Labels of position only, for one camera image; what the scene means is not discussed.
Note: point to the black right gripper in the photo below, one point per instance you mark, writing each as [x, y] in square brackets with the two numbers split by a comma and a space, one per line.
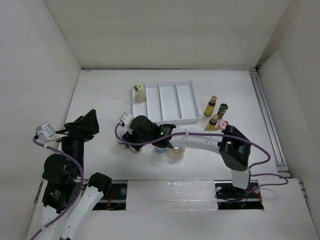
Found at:
[131, 137]

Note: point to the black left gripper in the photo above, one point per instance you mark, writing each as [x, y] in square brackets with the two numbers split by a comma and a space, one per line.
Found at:
[85, 126]

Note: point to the black-cap spice bottle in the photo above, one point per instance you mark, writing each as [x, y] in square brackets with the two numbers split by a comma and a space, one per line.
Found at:
[136, 149]

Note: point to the red-label white-lid spice jar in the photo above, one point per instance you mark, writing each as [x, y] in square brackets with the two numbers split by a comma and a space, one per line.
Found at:
[120, 132]

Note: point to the blue-label tall spice jar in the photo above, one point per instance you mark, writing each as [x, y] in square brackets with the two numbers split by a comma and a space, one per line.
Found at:
[159, 150]

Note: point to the yellow-cap spice bottle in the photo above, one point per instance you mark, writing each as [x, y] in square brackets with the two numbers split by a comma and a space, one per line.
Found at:
[140, 93]

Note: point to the clear glass jar metal lid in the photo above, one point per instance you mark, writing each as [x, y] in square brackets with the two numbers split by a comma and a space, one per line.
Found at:
[175, 153]

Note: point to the yellow bottle cork cap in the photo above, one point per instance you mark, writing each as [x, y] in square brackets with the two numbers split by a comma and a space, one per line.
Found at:
[211, 125]
[210, 106]

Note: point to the pink-cap spice bottle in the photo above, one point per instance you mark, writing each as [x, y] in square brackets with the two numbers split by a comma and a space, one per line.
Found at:
[221, 125]

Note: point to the small dark-lid brown jar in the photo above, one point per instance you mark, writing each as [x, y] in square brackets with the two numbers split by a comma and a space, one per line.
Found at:
[222, 110]

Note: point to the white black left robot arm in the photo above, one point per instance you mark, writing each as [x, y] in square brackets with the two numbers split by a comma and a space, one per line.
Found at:
[67, 199]

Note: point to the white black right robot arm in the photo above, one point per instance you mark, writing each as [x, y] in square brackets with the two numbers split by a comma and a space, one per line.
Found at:
[233, 147]

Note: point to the white divided organizer tray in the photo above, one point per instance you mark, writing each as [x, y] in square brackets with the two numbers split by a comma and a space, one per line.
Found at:
[168, 103]

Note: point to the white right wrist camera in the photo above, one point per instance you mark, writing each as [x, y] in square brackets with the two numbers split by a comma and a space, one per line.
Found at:
[125, 121]

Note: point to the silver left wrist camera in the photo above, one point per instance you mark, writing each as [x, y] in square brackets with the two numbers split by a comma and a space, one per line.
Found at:
[45, 131]

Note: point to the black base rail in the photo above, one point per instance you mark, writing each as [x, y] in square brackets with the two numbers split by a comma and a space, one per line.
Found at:
[178, 195]

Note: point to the aluminium side rail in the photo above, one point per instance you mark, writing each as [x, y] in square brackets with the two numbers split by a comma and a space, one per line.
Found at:
[279, 157]

